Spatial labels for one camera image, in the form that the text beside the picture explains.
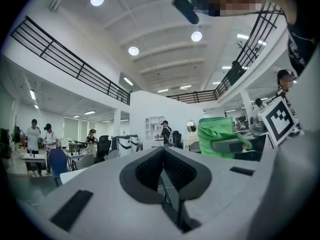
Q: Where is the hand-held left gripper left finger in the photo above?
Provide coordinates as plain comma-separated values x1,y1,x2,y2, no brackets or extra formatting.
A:
32,146,191,240

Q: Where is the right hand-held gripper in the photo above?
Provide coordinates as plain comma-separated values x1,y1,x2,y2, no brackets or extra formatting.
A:
211,95,300,154

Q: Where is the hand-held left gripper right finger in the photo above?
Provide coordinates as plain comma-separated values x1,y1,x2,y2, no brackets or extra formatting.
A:
163,146,261,240

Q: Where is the green wiping cloth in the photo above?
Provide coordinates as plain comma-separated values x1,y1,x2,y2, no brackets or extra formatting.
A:
196,116,253,160

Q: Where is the black mesh office chair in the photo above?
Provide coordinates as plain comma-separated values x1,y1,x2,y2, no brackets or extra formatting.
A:
96,135,112,164

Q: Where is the white vanity table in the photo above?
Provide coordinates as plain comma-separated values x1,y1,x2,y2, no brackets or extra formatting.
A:
183,133,201,153

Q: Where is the oval mirror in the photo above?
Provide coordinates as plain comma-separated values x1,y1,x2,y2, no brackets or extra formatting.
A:
186,119,198,134

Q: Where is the white and black machine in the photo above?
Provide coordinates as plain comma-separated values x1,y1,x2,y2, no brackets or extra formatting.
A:
111,134,140,157

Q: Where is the white desk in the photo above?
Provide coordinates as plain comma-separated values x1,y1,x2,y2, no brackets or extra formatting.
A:
22,153,49,179

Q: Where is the black metal railing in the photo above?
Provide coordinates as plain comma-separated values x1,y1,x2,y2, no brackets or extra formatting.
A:
9,15,131,106
166,1,285,104

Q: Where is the black coat stand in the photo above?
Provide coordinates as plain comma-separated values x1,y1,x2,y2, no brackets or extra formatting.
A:
11,115,23,157

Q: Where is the person's black shirt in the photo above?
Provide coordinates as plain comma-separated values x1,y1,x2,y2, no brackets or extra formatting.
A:
286,23,318,76

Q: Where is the white wall shelf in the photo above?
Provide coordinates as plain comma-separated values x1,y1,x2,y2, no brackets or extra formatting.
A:
144,115,166,143

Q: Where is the black head camera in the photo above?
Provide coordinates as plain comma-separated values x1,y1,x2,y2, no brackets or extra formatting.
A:
171,0,200,25

